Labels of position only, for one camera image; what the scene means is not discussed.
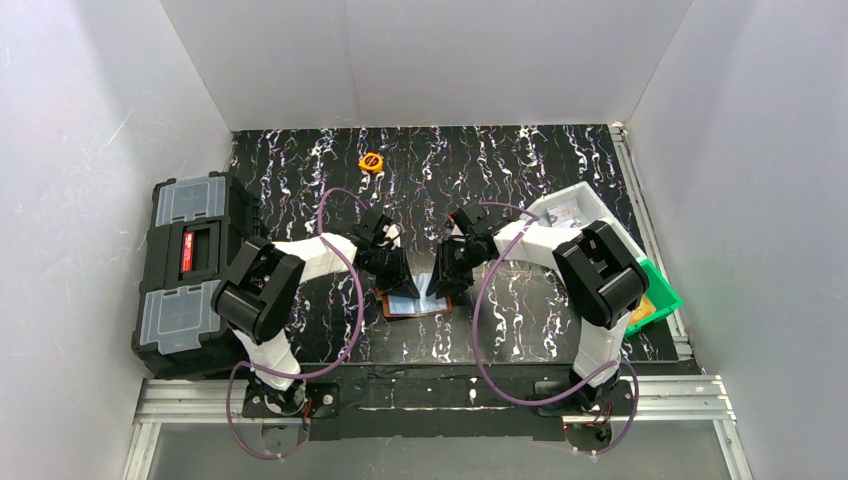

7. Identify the white card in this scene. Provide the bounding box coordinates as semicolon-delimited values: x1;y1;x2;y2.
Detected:
547;202;583;228

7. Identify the gold card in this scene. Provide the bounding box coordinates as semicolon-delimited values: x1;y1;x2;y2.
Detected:
629;295;656;325

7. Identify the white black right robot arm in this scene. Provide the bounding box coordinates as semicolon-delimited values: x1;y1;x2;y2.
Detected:
426;202;650;408

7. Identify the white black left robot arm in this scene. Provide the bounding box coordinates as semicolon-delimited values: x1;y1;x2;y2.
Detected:
211;209;420;392

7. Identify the orange round cap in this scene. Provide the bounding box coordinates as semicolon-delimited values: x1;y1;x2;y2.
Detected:
358;152;384;174

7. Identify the white plastic bin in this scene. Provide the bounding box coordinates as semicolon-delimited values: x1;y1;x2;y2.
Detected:
527;182;648;262

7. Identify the black toolbox with clear lids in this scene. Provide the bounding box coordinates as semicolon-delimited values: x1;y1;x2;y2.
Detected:
131;172;267;379

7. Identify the green plastic bin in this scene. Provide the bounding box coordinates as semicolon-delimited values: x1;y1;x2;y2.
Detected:
624;258;683;338

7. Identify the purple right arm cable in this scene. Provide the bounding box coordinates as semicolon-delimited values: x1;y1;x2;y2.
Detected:
471;201;641;458

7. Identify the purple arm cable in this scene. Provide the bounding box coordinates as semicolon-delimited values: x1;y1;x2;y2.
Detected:
471;201;641;458
225;187;372;462

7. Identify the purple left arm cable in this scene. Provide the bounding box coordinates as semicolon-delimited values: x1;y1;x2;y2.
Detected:
225;187;372;462

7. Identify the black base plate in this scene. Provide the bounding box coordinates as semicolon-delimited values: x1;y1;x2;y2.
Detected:
231;366;634;445

